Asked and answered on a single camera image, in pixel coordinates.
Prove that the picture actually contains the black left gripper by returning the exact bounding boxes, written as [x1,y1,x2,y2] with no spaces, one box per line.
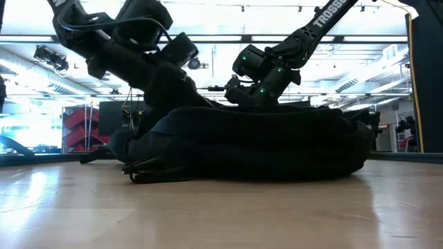
[103,40,216,109]

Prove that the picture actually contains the round black ceiling spotlight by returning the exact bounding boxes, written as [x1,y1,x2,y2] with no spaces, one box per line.
[187,56,202,71]

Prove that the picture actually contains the red storage bins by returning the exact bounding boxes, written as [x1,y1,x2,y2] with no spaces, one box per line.
[62,105,112,154]

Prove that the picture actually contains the black monitor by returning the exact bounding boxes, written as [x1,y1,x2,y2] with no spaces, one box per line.
[98,100,153,136]

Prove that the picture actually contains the black curtain partition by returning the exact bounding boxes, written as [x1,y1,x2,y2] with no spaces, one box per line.
[397,0,443,154]

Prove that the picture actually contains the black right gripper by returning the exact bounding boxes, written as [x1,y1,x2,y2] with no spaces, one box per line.
[224,74,266,108]

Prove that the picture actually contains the black backpack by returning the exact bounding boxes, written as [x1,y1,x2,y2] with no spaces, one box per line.
[80,103,377,185]

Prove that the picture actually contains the dark blue curved bar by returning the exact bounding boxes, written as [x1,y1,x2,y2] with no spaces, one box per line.
[0,135,35,157]

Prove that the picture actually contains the black overhead frame beam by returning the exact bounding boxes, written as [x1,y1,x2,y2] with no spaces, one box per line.
[0,33,409,45]

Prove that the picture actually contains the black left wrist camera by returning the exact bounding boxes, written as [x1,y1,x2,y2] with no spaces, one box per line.
[159,31,201,69]

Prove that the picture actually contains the black ceiling camera cluster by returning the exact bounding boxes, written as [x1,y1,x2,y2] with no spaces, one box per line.
[33,44,70,74]

